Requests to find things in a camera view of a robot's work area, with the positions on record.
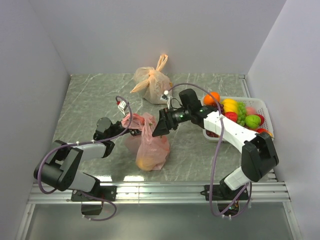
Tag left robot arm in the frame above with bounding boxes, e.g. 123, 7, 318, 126
33, 117, 142, 201

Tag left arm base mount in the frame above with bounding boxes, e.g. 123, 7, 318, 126
70, 185, 117, 219

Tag green grape bunch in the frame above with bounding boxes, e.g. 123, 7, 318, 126
236, 101, 247, 127

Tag pink plastic bag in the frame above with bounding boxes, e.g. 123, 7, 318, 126
121, 112, 170, 172

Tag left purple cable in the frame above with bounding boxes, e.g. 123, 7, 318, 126
36, 95, 133, 222

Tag purple cable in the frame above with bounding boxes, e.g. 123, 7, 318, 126
166, 82, 252, 219
36, 95, 133, 222

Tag yellow fake banana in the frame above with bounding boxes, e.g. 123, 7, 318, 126
222, 98, 239, 114

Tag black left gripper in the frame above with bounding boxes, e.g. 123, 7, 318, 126
108, 112, 155, 140

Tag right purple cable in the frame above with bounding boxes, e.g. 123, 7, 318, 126
166, 82, 252, 219

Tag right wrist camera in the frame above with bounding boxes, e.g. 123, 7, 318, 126
160, 90, 172, 109

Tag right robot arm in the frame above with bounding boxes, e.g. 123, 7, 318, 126
152, 88, 279, 200

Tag tied beige plastic bag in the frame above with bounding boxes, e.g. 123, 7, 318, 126
130, 54, 173, 105

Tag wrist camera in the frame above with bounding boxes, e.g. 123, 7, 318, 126
160, 90, 172, 109
117, 100, 127, 116

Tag red fake strawberry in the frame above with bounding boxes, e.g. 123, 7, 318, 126
224, 111, 238, 123

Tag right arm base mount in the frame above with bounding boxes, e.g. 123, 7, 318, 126
211, 184, 252, 218

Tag red yellow fake pear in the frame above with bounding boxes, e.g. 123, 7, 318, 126
256, 128, 273, 137

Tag white plastic fruit basket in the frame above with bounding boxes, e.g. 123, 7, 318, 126
201, 96, 275, 144

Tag orange fake orange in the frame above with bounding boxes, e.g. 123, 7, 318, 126
203, 91, 220, 106

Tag pink fake peach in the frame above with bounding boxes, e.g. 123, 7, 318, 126
245, 106, 257, 116

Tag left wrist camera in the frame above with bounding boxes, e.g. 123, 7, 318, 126
117, 100, 127, 116

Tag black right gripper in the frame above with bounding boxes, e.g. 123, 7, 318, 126
152, 107, 191, 138

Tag green fake guava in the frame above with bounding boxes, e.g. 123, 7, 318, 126
245, 114, 261, 129

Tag dark red grape bunch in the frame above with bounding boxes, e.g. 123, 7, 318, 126
205, 130, 220, 138

